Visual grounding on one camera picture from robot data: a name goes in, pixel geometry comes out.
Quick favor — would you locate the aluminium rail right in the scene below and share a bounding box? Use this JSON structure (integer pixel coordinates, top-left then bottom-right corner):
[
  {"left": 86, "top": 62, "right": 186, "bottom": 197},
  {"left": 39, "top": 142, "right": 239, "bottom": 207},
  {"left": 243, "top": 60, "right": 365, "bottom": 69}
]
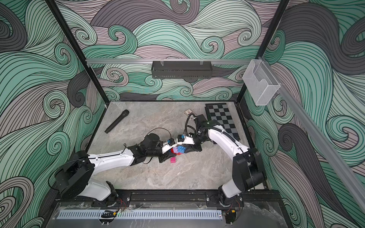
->
[{"left": 258, "top": 56, "right": 365, "bottom": 211}]

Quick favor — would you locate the black wall tray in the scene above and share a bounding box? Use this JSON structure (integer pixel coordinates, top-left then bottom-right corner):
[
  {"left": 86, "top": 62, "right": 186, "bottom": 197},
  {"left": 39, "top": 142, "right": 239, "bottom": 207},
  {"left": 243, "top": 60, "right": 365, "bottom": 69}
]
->
[{"left": 151, "top": 61, "right": 213, "bottom": 80}]

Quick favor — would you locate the light blue lego brick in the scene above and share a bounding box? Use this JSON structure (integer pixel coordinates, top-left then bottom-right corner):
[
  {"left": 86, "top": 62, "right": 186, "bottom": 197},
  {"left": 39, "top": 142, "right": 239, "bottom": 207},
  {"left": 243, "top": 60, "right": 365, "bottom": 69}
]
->
[{"left": 177, "top": 145, "right": 186, "bottom": 154}]

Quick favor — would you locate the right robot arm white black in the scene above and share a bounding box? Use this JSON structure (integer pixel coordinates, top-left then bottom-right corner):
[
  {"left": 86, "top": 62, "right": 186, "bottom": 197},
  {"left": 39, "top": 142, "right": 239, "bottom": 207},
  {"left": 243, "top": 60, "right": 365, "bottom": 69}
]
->
[{"left": 183, "top": 113, "right": 267, "bottom": 207}]

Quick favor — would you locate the playing card box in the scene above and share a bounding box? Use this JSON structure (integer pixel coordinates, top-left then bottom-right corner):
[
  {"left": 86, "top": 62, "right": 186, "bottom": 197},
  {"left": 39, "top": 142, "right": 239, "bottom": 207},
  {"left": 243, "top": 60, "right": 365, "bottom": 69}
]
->
[{"left": 184, "top": 109, "right": 193, "bottom": 116}]

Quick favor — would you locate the black microphone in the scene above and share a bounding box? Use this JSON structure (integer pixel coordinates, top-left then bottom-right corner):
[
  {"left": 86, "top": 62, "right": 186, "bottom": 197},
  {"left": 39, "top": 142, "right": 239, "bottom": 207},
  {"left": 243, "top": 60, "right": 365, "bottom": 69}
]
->
[{"left": 105, "top": 110, "right": 129, "bottom": 134}]

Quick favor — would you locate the clear plastic wall bin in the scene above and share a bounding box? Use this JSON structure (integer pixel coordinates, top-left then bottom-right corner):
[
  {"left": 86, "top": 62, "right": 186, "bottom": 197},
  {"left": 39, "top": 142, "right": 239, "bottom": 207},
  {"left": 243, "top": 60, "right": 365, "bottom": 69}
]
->
[{"left": 242, "top": 59, "right": 280, "bottom": 106}]

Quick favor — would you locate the aluminium rail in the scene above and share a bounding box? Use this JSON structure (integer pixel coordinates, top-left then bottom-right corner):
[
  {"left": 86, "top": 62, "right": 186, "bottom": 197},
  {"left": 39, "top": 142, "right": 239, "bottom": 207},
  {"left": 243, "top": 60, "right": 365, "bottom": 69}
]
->
[
  {"left": 85, "top": 58, "right": 252, "bottom": 66},
  {"left": 258, "top": 56, "right": 365, "bottom": 211}
]

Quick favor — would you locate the aluminium rail back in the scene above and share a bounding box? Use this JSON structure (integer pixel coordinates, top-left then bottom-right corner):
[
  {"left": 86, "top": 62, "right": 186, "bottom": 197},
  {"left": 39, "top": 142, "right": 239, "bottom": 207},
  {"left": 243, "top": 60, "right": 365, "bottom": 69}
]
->
[{"left": 85, "top": 58, "right": 252, "bottom": 66}]

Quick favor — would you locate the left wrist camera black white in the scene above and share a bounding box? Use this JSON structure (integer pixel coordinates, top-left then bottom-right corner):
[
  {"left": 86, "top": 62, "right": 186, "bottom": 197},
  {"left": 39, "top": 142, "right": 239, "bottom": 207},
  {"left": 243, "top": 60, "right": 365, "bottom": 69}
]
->
[{"left": 162, "top": 138, "right": 176, "bottom": 154}]

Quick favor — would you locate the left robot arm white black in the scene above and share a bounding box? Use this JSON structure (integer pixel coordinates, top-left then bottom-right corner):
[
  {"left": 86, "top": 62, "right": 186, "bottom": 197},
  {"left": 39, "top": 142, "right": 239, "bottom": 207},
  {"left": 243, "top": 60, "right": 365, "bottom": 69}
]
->
[{"left": 54, "top": 134, "right": 177, "bottom": 201}]

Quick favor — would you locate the white slotted cable duct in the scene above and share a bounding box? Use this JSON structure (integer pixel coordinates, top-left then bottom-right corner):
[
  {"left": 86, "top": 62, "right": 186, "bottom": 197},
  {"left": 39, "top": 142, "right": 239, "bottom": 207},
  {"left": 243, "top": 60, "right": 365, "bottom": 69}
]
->
[{"left": 56, "top": 210, "right": 223, "bottom": 220}]

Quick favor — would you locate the black grey chessboard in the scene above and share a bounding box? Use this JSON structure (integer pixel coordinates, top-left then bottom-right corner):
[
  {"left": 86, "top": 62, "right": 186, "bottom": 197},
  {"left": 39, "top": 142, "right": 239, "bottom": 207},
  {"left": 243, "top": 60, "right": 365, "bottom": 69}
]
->
[{"left": 205, "top": 103, "right": 240, "bottom": 141}]

